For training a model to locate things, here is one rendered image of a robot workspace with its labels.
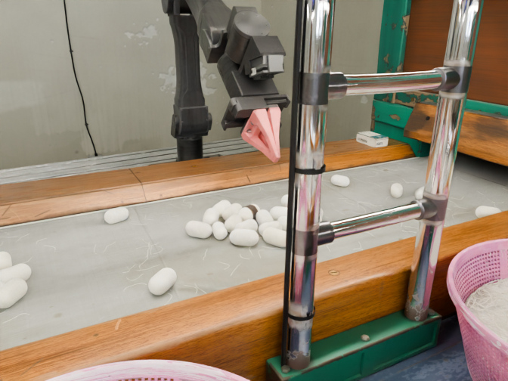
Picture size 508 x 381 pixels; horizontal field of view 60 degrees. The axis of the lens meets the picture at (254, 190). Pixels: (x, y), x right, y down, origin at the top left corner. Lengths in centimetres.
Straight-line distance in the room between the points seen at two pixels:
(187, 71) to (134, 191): 39
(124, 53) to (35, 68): 46
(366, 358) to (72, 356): 27
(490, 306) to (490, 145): 38
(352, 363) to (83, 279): 29
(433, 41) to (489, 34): 12
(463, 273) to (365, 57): 183
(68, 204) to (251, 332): 38
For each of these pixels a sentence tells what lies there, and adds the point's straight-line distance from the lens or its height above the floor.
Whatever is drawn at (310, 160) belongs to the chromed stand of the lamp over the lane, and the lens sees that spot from 33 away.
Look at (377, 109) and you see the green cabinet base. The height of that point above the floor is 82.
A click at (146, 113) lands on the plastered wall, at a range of 273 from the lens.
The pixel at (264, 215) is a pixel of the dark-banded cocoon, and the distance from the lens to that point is 60.
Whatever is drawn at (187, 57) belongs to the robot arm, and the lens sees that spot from 101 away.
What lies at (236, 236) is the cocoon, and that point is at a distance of 55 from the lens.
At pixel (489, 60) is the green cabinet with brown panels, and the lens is 92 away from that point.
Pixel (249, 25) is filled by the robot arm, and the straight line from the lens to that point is 70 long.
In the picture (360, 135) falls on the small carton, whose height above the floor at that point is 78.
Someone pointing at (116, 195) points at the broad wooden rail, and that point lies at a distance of 70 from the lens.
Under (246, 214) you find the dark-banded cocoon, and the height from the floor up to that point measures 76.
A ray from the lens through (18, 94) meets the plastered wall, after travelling 258.
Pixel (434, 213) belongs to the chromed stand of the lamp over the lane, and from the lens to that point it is 45.
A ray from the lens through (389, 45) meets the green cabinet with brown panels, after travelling 106.
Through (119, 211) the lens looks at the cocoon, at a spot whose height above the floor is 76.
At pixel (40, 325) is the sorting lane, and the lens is 47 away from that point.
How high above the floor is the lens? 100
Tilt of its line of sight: 21 degrees down
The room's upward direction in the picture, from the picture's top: 1 degrees clockwise
